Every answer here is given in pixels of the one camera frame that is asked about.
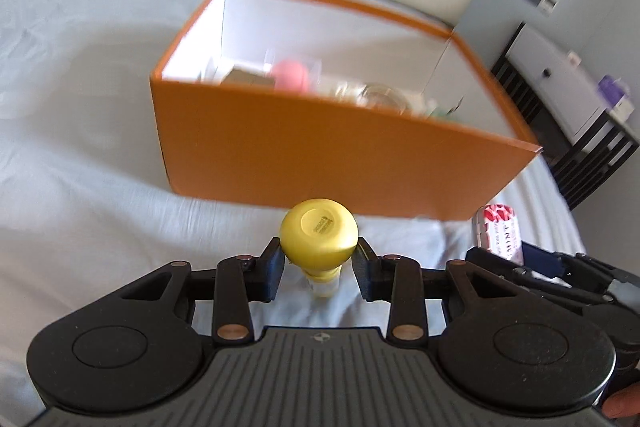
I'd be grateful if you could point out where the red white mint tin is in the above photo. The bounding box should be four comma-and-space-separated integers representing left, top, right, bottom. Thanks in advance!
472, 204, 524, 265

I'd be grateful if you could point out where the yellow bottle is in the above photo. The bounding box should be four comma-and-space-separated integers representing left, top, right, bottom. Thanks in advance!
280, 198, 359, 298

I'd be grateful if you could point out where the round gold lidded jar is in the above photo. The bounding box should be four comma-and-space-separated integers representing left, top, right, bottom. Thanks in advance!
357, 83, 411, 114

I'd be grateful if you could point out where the small brown cardboard box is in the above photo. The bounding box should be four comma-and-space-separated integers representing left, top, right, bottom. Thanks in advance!
220, 67, 276, 89

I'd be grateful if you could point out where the person's right hand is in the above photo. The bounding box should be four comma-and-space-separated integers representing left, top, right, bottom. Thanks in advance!
602, 383, 640, 418

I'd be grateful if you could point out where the white bedside cabinet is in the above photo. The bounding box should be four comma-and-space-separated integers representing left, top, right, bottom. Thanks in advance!
506, 24, 637, 145

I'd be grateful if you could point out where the purple item on cabinet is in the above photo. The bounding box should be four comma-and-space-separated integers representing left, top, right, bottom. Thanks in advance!
598, 75, 634, 121

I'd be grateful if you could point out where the orange cardboard box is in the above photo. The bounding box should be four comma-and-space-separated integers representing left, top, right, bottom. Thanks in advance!
150, 0, 540, 221

